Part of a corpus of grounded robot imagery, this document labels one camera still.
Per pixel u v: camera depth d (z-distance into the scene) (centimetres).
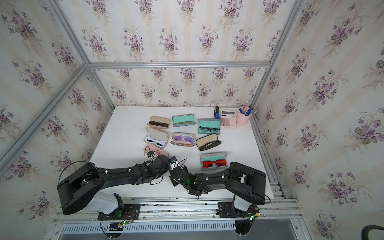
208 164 88
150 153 82
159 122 108
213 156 84
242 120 108
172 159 72
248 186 44
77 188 43
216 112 113
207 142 97
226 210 73
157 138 99
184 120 109
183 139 99
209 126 106
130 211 73
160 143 98
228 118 111
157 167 68
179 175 61
